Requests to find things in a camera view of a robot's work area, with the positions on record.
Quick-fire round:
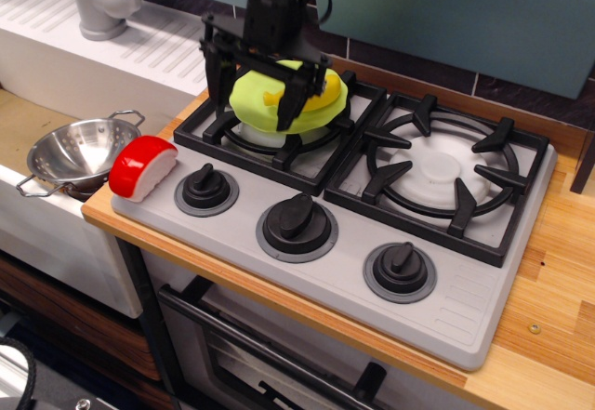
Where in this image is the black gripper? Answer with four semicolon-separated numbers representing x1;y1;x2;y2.
200;0;330;131

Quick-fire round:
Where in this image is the green plastic plate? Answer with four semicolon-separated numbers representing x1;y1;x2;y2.
229;69;349;134

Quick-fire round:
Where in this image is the yellow toy banana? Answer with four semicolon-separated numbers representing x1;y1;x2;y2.
263;73;342;112

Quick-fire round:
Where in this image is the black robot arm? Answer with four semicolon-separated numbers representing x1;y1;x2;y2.
200;0;331;131

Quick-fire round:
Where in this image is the black left burner grate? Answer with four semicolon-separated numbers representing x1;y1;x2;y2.
174;71;387;195

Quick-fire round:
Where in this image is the black burner grate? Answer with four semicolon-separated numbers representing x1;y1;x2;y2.
174;71;387;195
324;93;557;268

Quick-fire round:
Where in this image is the black left stove knob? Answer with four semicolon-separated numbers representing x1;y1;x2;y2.
174;164;240;218

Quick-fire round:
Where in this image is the black stove knob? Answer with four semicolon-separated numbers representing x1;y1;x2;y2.
174;164;240;218
364;242;438;304
256;193;338;264

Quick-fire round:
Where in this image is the red white toy sushi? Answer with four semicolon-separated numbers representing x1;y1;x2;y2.
109;136;179;203

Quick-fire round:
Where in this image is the black middle stove knob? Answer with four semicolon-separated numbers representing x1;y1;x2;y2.
256;193;338;264

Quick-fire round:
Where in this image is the steel colander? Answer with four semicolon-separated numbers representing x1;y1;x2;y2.
16;110;145;201

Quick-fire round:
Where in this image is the white toy sink unit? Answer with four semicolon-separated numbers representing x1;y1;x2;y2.
1;0;206;319

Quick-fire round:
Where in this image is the black right burner grate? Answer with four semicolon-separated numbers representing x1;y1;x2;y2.
324;93;557;268

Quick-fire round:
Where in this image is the grey toy stove top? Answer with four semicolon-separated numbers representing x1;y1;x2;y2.
110;74;558;373

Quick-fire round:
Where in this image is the black right stove knob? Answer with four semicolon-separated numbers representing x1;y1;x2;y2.
364;242;438;304

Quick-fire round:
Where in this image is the toy oven door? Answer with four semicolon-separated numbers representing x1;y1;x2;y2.
157;276;427;409

